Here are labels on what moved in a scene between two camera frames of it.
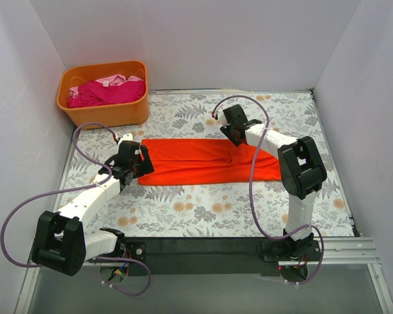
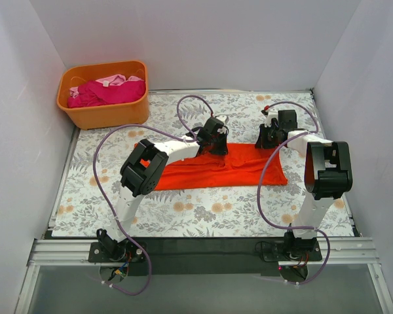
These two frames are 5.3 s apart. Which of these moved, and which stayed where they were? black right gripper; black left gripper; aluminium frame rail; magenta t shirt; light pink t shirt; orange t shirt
Moved: black right gripper; orange t shirt; black left gripper
Stayed: aluminium frame rail; magenta t shirt; light pink t shirt
